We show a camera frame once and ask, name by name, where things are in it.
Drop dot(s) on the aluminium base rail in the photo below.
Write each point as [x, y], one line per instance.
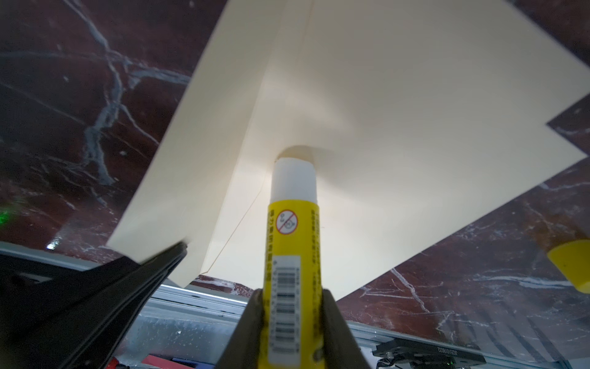
[196, 324]

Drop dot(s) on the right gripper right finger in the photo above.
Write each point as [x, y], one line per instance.
[341, 351]

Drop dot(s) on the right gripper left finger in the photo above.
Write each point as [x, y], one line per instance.
[243, 349]

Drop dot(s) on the manila envelope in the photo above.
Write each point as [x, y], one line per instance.
[574, 124]
[421, 117]

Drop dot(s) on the yellow glue stick cap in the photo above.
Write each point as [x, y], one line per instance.
[573, 261]

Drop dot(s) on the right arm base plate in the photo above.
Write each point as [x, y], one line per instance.
[422, 355]

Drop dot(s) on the yellow glue stick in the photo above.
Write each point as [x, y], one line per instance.
[292, 335]

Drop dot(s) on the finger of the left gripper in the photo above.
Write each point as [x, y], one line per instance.
[53, 317]

